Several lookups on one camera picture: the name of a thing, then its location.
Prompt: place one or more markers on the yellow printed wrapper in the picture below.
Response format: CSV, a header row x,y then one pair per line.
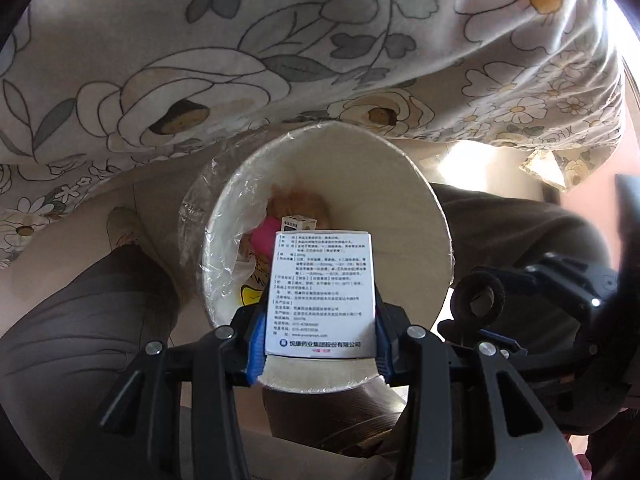
x,y
252,285

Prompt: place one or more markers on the floral bedsheet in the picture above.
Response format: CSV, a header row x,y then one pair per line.
x,y
250,60

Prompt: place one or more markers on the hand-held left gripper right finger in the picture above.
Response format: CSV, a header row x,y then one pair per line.
x,y
384,355

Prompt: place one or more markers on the black foam cylinder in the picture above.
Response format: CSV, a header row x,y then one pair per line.
x,y
462,305

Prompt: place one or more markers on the person's leg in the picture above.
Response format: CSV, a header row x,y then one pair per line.
x,y
75,320
500,230

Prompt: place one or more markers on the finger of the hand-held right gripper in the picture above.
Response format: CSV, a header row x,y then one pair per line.
x,y
525,347
540,285

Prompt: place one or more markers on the white medicine box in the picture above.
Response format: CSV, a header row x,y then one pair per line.
x,y
320,295

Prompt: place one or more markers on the cream round waste bin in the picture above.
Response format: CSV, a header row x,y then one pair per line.
x,y
360,180

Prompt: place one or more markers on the person's left leg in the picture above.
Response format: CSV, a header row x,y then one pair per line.
x,y
75,320

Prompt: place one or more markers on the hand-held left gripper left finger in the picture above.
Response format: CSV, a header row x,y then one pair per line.
x,y
256,355

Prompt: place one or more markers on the person's right leg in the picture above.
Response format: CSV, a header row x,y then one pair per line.
x,y
500,230

